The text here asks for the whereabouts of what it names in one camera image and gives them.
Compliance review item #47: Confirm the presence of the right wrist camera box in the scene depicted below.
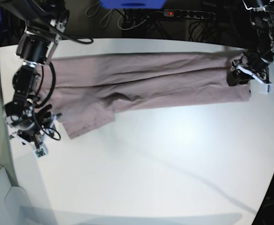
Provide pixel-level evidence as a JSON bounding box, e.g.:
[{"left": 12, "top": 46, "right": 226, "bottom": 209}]
[{"left": 33, "top": 146, "right": 48, "bottom": 158}]

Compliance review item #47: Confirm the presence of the blue plastic bin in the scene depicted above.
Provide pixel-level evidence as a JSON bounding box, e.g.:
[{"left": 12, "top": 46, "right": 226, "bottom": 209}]
[{"left": 100, "top": 0, "right": 166, "bottom": 9}]

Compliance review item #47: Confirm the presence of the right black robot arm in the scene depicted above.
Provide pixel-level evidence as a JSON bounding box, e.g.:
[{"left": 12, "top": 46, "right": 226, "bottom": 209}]
[{"left": 0, "top": 0, "right": 85, "bottom": 156}]

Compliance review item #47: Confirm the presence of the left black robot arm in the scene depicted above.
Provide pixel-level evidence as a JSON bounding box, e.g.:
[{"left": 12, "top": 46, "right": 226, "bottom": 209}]
[{"left": 227, "top": 0, "right": 274, "bottom": 94}]

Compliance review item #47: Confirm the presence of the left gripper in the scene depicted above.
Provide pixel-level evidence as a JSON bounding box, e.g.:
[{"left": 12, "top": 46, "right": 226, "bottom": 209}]
[{"left": 227, "top": 50, "right": 273, "bottom": 86}]

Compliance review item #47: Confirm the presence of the white looped cable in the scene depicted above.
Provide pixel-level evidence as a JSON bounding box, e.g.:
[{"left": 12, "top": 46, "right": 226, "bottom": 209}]
[{"left": 99, "top": 9, "right": 128, "bottom": 30}]

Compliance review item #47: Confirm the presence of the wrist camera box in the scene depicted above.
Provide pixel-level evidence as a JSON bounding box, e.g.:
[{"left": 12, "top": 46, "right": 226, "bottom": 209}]
[
  {"left": 259, "top": 82, "right": 273, "bottom": 95},
  {"left": 33, "top": 146, "right": 48, "bottom": 158}
]

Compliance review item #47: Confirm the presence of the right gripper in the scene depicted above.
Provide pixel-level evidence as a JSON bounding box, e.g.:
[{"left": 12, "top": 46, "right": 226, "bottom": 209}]
[{"left": 8, "top": 112, "right": 62, "bottom": 149}]

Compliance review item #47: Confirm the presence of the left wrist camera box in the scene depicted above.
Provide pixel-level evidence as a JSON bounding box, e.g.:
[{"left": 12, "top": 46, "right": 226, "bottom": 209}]
[{"left": 259, "top": 82, "right": 273, "bottom": 95}]

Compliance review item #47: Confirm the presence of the mauve pink t-shirt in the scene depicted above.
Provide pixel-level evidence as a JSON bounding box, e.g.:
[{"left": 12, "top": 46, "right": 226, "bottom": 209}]
[{"left": 48, "top": 52, "right": 251, "bottom": 139}]

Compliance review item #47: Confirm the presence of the black power strip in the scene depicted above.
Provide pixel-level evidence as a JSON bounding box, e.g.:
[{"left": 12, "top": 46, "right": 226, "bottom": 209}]
[{"left": 163, "top": 9, "right": 216, "bottom": 21}]

